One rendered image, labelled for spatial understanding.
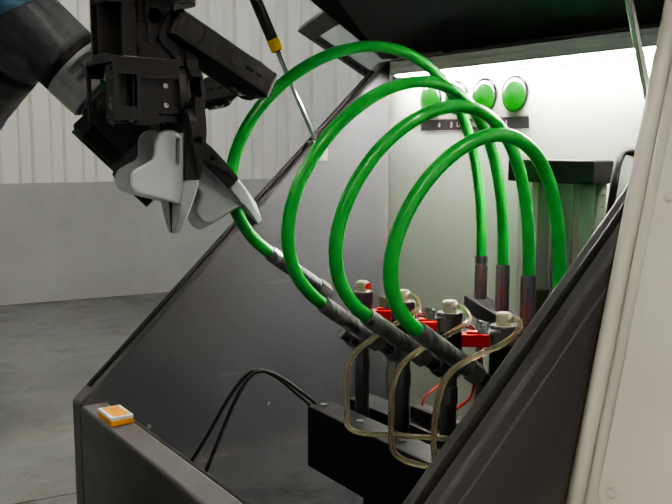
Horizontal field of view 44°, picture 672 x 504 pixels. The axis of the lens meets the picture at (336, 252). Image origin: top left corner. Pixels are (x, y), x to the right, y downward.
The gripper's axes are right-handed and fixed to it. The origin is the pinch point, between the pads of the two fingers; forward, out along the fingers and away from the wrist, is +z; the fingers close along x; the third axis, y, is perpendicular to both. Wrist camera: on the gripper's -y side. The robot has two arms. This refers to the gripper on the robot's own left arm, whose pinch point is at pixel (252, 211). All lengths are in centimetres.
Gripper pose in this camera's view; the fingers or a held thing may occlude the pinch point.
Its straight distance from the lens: 94.5
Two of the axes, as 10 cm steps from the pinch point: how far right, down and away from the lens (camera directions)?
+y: -6.2, 7.2, -3.1
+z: 7.0, 6.9, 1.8
